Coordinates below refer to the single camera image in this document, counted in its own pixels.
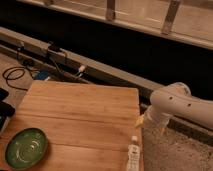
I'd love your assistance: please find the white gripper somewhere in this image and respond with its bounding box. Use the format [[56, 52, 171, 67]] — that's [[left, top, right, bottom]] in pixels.
[[135, 106, 171, 135]]

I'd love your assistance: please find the white small bottle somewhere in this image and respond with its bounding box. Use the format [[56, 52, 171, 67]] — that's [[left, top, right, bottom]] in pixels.
[[126, 136, 140, 171]]

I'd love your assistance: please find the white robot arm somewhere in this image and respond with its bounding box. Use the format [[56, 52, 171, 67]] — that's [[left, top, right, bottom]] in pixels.
[[135, 82, 213, 133]]

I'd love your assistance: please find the green ceramic bowl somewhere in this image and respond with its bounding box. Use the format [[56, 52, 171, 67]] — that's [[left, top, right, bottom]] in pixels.
[[5, 128, 48, 170]]

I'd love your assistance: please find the white plug connector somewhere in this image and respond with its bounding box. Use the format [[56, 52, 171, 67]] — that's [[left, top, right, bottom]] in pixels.
[[77, 65, 86, 74]]

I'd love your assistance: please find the blue object on floor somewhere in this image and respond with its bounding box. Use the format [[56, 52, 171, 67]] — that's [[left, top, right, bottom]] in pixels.
[[34, 71, 50, 80]]

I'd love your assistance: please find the black device at left edge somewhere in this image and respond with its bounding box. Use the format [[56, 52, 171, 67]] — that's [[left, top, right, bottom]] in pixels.
[[0, 88, 15, 131]]

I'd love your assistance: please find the metal window frame rail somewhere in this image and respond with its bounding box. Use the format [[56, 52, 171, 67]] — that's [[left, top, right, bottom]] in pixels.
[[18, 0, 213, 50]]

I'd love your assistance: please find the black clamp on rail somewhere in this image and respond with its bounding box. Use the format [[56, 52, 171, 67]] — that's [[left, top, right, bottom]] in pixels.
[[46, 42, 62, 57]]

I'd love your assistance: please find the black coiled cable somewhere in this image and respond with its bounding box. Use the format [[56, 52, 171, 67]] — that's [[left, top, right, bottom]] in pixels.
[[2, 65, 36, 91]]

